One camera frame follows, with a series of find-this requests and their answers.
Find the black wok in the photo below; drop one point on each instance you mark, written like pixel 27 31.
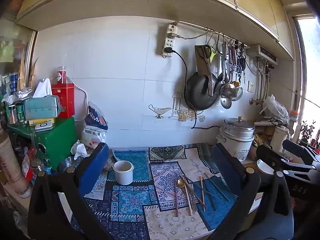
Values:
pixel 198 92

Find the metal skimmer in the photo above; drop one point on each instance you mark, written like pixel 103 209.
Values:
pixel 227 90

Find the metal hanging rail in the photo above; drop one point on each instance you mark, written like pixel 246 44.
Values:
pixel 217 33

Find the grey chopstick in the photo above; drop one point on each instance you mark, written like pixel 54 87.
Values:
pixel 194 202

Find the upper kitchen cabinet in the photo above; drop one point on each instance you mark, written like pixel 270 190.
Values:
pixel 150 7

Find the green spice jar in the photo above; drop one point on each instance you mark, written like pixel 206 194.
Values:
pixel 20 112

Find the brown paper bag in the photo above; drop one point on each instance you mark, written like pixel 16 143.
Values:
pixel 25 72

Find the green metal box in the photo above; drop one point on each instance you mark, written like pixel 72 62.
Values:
pixel 60 140

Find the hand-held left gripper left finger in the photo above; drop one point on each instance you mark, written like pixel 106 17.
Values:
pixel 96 158

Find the crumpled white tissue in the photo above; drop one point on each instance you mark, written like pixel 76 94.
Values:
pixel 80 150

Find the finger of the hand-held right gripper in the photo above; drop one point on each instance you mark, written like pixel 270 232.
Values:
pixel 270 158
pixel 297 150

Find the metal ladle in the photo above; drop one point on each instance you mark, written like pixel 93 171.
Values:
pixel 225 103

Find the clear plastic bag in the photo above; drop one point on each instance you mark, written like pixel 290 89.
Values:
pixel 275 108

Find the white flat device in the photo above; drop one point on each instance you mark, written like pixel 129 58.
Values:
pixel 44 126

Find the paper roll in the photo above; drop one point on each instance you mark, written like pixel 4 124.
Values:
pixel 10 165

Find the white wall socket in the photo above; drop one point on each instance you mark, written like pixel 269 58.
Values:
pixel 250 86

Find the metal tongs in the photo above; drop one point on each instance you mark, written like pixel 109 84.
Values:
pixel 235 60

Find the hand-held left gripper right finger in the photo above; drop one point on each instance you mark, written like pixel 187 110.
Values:
pixel 225 165

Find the white wall heater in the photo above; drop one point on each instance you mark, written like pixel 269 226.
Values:
pixel 262 52

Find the white cup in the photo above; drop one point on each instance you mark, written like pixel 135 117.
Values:
pixel 123 173

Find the white power strip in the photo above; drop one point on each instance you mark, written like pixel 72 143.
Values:
pixel 169 41

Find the orange capped bottle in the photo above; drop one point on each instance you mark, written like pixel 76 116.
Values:
pixel 294 117

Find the beige chopstick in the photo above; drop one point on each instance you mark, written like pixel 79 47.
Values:
pixel 188 196

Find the window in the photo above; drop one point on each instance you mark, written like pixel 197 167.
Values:
pixel 310 67

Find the yellow cup wall sticker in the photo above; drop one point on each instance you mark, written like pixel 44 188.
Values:
pixel 182 115

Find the teal tissue box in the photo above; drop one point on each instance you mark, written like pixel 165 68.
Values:
pixel 42 108

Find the gravy boat wall sticker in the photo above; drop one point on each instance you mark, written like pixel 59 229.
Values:
pixel 159 111

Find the polka dot pad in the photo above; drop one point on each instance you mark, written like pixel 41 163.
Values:
pixel 109 164

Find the red tin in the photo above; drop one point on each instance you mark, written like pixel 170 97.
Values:
pixel 63 100

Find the white plastic board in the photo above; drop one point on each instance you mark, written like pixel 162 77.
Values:
pixel 80 100

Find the yellow chopstick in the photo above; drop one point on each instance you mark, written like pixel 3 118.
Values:
pixel 179 182

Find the white blue printed bag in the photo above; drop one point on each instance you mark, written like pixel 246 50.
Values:
pixel 96 128

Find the bundle of brown chopsticks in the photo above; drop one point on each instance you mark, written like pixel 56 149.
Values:
pixel 175 197

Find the red white canister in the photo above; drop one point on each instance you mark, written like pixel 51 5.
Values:
pixel 61 75

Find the patterned patchwork tablecloth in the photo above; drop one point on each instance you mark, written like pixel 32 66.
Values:
pixel 162 160

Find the brown chopstick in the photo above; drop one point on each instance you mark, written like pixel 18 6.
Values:
pixel 202 192

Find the white electric kettle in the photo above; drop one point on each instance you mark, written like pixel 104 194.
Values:
pixel 279 136

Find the metal spatula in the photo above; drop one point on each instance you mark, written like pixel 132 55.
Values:
pixel 224 60

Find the white rice cooker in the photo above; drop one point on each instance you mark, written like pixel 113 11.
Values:
pixel 236 137

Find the yellow green peeler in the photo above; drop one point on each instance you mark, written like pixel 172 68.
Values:
pixel 213 53

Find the fluted metal cup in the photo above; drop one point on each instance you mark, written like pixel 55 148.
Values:
pixel 68 163

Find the potted plant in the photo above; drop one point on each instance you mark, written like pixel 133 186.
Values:
pixel 307 131

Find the yellow flat box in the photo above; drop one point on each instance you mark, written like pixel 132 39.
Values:
pixel 32 122

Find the white ceramic bowl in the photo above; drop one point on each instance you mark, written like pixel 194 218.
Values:
pixel 264 167

